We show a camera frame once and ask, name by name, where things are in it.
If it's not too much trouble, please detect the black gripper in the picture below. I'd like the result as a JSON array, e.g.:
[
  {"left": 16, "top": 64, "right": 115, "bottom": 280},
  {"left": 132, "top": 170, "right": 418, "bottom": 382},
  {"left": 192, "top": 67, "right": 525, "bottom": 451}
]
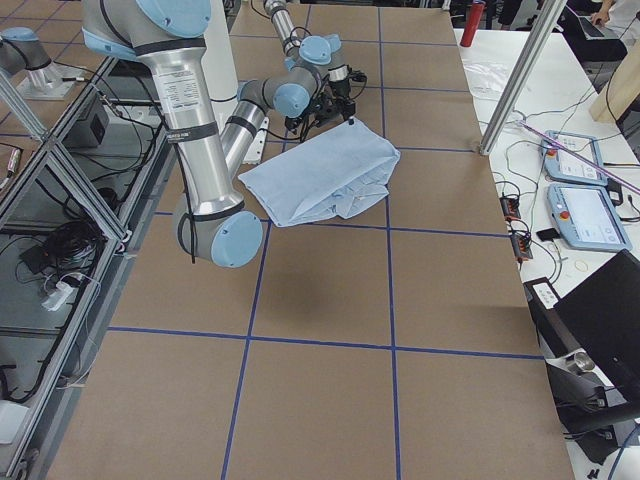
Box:
[
  {"left": 285, "top": 90, "right": 343, "bottom": 131},
  {"left": 329, "top": 77, "right": 356, "bottom": 125}
]

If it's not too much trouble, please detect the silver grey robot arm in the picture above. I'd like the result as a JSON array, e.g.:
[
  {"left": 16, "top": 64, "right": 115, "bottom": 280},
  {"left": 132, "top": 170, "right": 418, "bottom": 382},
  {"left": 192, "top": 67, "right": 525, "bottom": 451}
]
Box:
[
  {"left": 82, "top": 1, "right": 349, "bottom": 268},
  {"left": 262, "top": 1, "right": 356, "bottom": 129}
]

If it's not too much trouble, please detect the aluminium frame post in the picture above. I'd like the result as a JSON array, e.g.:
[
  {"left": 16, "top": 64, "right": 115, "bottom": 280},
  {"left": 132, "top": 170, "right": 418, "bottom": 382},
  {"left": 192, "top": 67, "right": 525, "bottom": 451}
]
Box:
[{"left": 479, "top": 0, "right": 567, "bottom": 156}]

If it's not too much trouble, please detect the red water bottle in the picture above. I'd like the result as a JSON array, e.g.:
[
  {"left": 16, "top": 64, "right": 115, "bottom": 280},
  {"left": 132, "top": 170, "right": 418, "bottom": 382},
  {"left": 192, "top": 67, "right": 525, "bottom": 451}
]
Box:
[{"left": 460, "top": 0, "right": 486, "bottom": 48}]

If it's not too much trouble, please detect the light blue button-up shirt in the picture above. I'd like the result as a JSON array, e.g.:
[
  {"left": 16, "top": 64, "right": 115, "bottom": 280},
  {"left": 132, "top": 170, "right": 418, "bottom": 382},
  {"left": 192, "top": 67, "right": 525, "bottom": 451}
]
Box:
[{"left": 239, "top": 118, "right": 401, "bottom": 227}]

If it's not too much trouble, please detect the clear plastic bag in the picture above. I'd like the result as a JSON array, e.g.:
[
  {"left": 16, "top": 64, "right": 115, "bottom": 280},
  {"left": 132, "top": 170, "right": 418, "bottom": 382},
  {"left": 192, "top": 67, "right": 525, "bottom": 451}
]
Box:
[{"left": 462, "top": 59, "right": 511, "bottom": 101}]

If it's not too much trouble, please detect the upper blue teach pendant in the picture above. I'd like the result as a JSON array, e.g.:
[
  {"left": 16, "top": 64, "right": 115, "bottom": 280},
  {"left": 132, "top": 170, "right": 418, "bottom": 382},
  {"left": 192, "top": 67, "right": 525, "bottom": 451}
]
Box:
[{"left": 541, "top": 130, "right": 608, "bottom": 187}]

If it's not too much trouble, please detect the black laptop computer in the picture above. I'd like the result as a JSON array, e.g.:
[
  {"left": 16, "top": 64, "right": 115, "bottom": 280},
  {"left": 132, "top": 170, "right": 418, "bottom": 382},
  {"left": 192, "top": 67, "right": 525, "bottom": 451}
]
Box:
[{"left": 524, "top": 250, "right": 639, "bottom": 400}]

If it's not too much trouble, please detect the blue teach pendant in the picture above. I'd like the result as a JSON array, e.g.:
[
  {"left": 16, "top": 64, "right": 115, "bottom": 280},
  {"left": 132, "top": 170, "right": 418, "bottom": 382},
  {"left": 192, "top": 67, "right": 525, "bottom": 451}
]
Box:
[
  {"left": 541, "top": 130, "right": 608, "bottom": 187},
  {"left": 547, "top": 182, "right": 633, "bottom": 252}
]

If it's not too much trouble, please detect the white power strip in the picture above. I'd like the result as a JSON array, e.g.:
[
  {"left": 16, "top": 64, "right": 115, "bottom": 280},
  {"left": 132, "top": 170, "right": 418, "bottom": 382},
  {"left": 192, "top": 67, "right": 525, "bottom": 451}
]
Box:
[{"left": 42, "top": 276, "right": 81, "bottom": 312}]

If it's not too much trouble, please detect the lower blue teach pendant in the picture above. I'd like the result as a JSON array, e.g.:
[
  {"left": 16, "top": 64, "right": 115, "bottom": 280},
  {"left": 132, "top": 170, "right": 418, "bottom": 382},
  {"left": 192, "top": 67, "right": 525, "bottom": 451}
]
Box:
[{"left": 547, "top": 182, "right": 633, "bottom": 252}]

